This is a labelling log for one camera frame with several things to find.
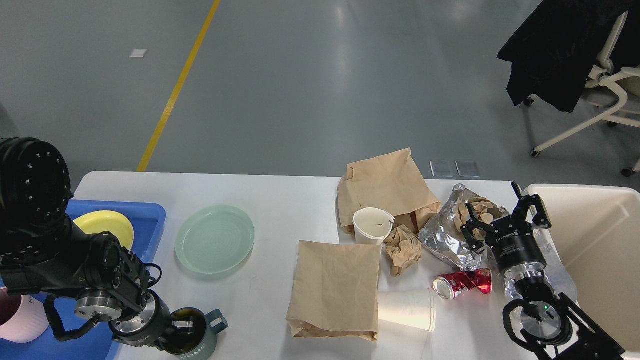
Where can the brown paper in foil bag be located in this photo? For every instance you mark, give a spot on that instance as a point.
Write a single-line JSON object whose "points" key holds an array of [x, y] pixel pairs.
{"points": [[484, 210]]}

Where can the floor outlet plate right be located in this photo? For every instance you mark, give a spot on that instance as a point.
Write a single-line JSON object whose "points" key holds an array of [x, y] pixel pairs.
{"points": [[467, 169]]}

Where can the floor outlet plate left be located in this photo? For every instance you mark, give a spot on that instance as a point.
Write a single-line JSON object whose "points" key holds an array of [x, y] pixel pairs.
{"points": [[441, 169]]}

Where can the flat brown paper bag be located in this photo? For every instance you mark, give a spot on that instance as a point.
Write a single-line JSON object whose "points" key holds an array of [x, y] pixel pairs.
{"points": [[335, 291]]}

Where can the crumpled brown paper ball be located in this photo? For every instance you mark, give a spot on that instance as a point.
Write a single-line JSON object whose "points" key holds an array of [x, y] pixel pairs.
{"points": [[403, 248]]}

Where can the white office chair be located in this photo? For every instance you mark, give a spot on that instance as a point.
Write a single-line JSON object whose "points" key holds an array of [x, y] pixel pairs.
{"points": [[603, 91]]}

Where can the beige plastic bin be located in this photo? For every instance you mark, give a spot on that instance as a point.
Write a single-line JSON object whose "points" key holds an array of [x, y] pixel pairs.
{"points": [[596, 233]]}

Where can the upright white paper cup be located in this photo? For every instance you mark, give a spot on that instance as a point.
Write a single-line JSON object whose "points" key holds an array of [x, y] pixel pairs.
{"points": [[372, 226]]}

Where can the silver foil bag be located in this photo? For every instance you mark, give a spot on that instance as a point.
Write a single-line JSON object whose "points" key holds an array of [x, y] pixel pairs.
{"points": [[441, 238]]}

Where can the pink ribbed mug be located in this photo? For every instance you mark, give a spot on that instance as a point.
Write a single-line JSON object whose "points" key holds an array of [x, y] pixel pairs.
{"points": [[22, 317]]}

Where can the mint green plate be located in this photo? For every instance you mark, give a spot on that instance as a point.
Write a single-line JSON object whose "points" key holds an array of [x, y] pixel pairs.
{"points": [[215, 239]]}

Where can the lying white paper cup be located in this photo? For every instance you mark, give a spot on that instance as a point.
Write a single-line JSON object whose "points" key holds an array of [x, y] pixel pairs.
{"points": [[415, 308]]}

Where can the blue plastic tray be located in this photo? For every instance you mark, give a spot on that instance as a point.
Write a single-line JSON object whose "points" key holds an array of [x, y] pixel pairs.
{"points": [[148, 220]]}

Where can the crumpled large brown paper bag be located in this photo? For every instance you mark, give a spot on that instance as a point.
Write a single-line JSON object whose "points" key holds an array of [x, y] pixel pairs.
{"points": [[390, 182]]}

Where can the black jacket on chair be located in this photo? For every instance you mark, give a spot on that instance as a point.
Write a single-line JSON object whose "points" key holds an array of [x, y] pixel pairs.
{"points": [[554, 50]]}

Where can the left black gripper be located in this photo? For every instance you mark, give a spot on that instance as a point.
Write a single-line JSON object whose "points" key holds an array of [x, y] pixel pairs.
{"points": [[151, 327]]}

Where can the floor outlet plate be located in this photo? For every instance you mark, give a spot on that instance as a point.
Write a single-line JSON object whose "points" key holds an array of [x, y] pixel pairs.
{"points": [[441, 169], [467, 169]]}

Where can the yellow plate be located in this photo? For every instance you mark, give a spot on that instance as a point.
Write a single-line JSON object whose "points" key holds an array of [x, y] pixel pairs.
{"points": [[111, 221]]}

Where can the teal mug yellow inside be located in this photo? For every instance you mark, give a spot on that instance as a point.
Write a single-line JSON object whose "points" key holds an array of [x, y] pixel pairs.
{"points": [[202, 344]]}

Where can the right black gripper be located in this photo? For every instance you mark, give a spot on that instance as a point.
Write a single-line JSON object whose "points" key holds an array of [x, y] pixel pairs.
{"points": [[511, 240]]}

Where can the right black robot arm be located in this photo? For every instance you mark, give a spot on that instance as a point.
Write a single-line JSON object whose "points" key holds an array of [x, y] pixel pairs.
{"points": [[539, 316]]}

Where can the crushed red soda can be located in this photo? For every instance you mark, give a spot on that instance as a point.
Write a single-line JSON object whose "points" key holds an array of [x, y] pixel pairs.
{"points": [[452, 285]]}

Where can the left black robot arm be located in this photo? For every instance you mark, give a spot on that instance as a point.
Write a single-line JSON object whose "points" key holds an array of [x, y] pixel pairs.
{"points": [[88, 278]]}

